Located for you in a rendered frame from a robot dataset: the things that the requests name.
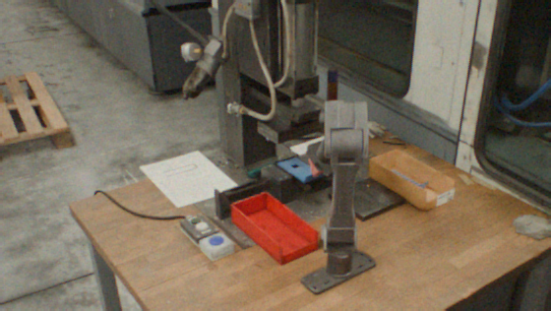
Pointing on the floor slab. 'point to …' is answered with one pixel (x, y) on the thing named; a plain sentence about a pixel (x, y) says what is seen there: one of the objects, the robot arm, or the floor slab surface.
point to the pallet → (57, 128)
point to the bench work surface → (478, 285)
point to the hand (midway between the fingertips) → (315, 174)
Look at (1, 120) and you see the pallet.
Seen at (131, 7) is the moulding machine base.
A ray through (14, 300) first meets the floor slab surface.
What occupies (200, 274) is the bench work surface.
